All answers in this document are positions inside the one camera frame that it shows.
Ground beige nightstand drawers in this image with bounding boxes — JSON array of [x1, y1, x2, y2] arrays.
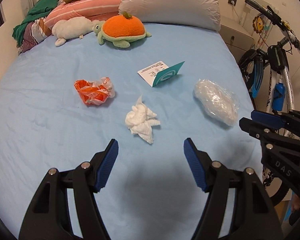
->
[[219, 24, 254, 63]]

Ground blue water bottle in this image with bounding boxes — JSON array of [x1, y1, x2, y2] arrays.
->
[[272, 82, 286, 112]]

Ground lion wall sticker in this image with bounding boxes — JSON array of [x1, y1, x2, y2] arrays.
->
[[252, 14, 264, 34]]

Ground striped folded clothes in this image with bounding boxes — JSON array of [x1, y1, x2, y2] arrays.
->
[[17, 18, 52, 55]]

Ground light blue bed sheet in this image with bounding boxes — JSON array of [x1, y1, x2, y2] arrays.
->
[[0, 24, 262, 239]]

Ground green cloth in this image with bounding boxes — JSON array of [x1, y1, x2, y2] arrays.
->
[[12, 0, 58, 47]]

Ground orange white wrapper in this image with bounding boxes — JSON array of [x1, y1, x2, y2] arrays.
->
[[74, 77, 115, 106]]

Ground white blue bicycle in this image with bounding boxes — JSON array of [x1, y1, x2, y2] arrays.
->
[[238, 0, 300, 207]]

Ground white plush toy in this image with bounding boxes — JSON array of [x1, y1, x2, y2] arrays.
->
[[52, 16, 104, 47]]

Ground clear plastic wrap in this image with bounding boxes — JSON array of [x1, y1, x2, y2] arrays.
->
[[193, 79, 239, 127]]

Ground wall power socket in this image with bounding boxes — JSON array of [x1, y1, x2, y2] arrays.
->
[[228, 0, 237, 6]]

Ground white pillow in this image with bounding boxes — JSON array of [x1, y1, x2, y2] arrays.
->
[[119, 0, 221, 31]]

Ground white tissue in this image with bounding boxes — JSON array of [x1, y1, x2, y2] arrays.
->
[[125, 96, 161, 144]]

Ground teal folded card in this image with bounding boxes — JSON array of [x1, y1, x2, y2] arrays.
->
[[138, 61, 185, 87]]

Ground orange green turtle plush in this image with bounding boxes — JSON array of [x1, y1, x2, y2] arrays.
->
[[94, 12, 152, 49]]

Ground pink striped pillow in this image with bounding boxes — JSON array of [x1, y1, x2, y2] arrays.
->
[[44, 0, 121, 29]]

